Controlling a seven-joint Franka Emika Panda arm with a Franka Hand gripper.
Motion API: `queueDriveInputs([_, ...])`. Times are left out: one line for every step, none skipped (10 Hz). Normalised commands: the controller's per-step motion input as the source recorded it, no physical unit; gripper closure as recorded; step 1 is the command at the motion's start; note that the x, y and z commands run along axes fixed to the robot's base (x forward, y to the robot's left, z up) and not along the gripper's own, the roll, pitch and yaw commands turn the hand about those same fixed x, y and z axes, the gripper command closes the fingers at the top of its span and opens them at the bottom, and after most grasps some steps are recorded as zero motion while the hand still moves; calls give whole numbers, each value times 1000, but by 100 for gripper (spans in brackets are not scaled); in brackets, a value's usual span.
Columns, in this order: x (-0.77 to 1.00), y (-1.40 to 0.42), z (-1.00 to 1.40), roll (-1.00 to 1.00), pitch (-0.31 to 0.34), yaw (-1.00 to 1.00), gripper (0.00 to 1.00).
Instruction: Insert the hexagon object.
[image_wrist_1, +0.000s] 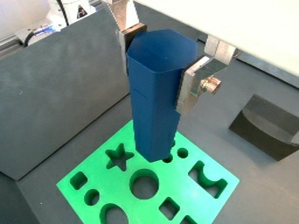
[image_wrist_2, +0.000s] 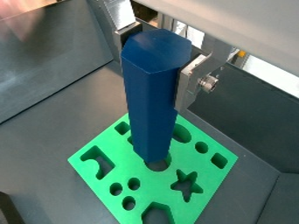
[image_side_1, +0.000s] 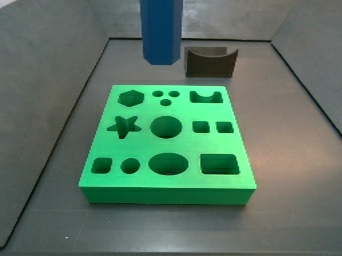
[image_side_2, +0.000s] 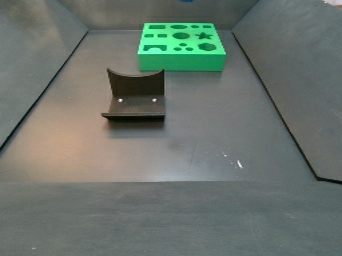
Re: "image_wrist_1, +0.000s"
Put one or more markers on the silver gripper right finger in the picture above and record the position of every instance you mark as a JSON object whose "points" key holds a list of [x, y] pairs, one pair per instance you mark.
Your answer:
{"points": [[198, 77]]}

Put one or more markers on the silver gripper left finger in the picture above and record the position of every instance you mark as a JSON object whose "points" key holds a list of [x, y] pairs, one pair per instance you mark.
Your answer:
{"points": [[123, 11]]}

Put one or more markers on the blue hexagonal prism block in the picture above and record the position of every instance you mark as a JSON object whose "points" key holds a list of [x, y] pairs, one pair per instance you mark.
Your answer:
{"points": [[158, 56]]}

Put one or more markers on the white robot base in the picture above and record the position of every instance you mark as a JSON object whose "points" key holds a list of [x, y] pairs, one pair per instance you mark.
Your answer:
{"points": [[64, 13]]}

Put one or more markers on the black curved block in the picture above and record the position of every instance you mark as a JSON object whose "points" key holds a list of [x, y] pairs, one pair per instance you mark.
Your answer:
{"points": [[268, 127]]}

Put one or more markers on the dark grey upright panel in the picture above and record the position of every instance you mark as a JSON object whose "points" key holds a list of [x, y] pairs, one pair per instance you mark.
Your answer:
{"points": [[57, 85]]}

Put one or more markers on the green shape sorting board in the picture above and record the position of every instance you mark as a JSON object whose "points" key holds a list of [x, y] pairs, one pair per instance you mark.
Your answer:
{"points": [[116, 188]]}

